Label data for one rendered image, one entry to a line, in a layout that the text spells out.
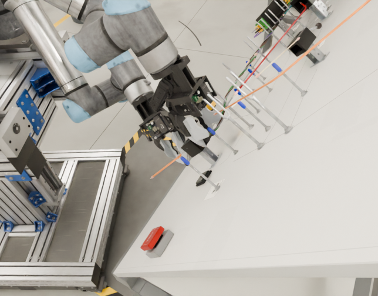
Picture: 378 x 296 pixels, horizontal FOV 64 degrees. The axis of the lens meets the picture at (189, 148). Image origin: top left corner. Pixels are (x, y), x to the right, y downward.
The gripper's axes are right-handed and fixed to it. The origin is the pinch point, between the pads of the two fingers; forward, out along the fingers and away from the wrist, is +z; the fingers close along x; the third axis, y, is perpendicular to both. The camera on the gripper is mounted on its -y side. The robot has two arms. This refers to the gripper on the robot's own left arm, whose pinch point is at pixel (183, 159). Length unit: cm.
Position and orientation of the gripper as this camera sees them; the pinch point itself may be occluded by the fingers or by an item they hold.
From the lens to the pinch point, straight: 86.7
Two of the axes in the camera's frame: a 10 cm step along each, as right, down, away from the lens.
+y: -2.2, 0.9, -9.7
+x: 8.2, -5.3, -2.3
